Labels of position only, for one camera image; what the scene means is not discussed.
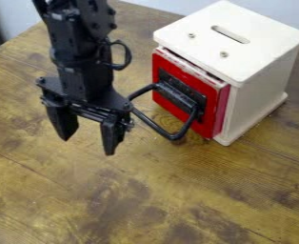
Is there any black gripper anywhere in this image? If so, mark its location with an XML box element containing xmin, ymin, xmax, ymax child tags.
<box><xmin>37</xmin><ymin>64</ymin><xmax>131</xmax><ymax>155</ymax></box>

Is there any black drawer handle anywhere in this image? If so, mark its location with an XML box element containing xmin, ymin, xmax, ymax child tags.
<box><xmin>127</xmin><ymin>69</ymin><xmax>206</xmax><ymax>141</ymax></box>

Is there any red drawer front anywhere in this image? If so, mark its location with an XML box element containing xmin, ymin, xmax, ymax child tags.
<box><xmin>150</xmin><ymin>48</ymin><xmax>230</xmax><ymax>139</ymax></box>

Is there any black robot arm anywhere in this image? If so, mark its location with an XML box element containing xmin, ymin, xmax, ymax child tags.
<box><xmin>31</xmin><ymin>0</ymin><xmax>131</xmax><ymax>155</ymax></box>

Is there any white wooden box cabinet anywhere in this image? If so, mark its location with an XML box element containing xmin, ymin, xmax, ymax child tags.
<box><xmin>153</xmin><ymin>0</ymin><xmax>299</xmax><ymax>146</ymax></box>

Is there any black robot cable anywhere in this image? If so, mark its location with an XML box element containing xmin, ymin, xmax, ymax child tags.
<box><xmin>98</xmin><ymin>38</ymin><xmax>133</xmax><ymax>71</ymax></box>

